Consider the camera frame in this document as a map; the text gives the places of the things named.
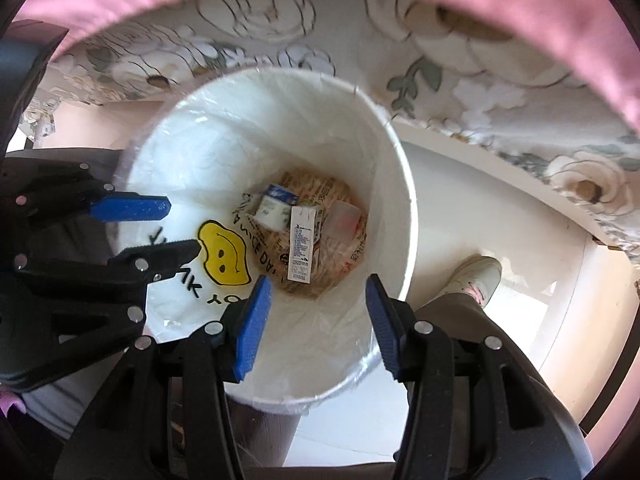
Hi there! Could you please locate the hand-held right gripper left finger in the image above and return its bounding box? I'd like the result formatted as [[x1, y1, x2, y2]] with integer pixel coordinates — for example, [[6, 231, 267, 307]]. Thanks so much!
[[52, 275, 274, 480]]

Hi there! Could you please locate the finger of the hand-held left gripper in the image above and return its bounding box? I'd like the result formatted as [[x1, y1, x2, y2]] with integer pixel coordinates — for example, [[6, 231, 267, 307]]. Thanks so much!
[[0, 239, 201, 337], [0, 159, 172, 224]]

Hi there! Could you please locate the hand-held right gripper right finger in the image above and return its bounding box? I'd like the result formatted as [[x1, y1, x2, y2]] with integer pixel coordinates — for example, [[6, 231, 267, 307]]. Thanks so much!
[[364, 274, 596, 480]]

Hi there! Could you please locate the white drink carton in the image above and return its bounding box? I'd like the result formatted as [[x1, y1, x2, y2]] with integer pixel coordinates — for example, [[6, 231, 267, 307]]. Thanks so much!
[[286, 204, 322, 286]]

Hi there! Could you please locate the white jar with blue label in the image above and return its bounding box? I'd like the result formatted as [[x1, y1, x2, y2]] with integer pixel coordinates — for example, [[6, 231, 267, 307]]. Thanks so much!
[[250, 183, 296, 231]]

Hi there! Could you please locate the clear plastic cup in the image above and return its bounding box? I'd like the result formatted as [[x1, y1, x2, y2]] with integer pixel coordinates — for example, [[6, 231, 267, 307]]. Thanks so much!
[[325, 200, 362, 241]]

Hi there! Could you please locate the person's left trouser leg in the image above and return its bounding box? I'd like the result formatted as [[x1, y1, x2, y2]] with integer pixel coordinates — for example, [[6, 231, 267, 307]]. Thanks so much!
[[0, 147, 126, 441]]

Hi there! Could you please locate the person's trouser leg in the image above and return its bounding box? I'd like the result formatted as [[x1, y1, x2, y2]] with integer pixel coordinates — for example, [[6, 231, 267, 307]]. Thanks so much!
[[0, 147, 126, 441], [400, 290, 596, 480]]

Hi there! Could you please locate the white waste bin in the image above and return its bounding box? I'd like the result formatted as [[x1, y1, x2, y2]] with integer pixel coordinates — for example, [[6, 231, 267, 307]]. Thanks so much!
[[112, 65, 418, 406]]

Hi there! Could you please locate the person's right trouser leg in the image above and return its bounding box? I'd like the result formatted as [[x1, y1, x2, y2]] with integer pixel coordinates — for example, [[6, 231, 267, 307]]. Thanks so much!
[[400, 290, 596, 480]]

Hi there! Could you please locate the pink quilted cushion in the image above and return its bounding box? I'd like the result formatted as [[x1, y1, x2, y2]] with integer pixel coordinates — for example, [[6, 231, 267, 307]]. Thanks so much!
[[0, 392, 26, 418]]

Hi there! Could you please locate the printed brown paper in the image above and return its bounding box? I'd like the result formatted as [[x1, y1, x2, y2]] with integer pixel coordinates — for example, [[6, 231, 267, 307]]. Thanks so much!
[[250, 170, 368, 298]]

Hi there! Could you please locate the white shoe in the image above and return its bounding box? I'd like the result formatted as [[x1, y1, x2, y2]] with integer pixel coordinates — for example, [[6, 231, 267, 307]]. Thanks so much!
[[442, 256, 502, 306]]

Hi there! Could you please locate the dark grey blurred object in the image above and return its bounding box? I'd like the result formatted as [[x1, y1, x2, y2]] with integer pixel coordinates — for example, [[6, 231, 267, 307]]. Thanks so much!
[[0, 20, 69, 153]]

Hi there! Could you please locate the grey floral bed sheet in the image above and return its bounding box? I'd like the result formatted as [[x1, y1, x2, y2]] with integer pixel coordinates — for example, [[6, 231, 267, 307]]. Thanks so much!
[[20, 0, 640, 266]]

